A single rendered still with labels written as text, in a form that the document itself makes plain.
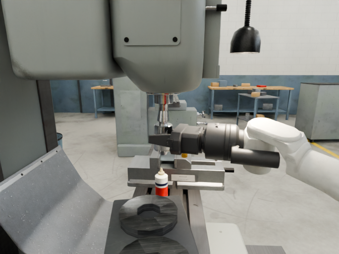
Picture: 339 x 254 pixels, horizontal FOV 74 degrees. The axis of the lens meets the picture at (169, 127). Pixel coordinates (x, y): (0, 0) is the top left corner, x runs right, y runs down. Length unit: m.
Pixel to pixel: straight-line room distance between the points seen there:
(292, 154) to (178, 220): 0.25
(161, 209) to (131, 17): 0.34
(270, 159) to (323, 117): 4.53
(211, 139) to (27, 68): 0.40
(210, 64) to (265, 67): 6.98
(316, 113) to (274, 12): 3.73
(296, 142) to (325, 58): 7.79
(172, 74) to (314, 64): 7.70
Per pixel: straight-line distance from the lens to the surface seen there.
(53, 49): 0.49
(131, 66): 0.47
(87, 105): 7.65
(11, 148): 0.68
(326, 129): 5.11
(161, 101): 0.53
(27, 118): 0.72
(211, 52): 0.53
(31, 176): 0.71
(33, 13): 0.51
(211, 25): 0.54
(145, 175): 0.83
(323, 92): 4.90
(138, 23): 0.46
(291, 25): 7.82
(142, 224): 0.34
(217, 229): 0.84
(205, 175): 0.81
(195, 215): 0.70
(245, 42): 0.59
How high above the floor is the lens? 1.36
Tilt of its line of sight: 14 degrees down
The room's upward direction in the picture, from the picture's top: straight up
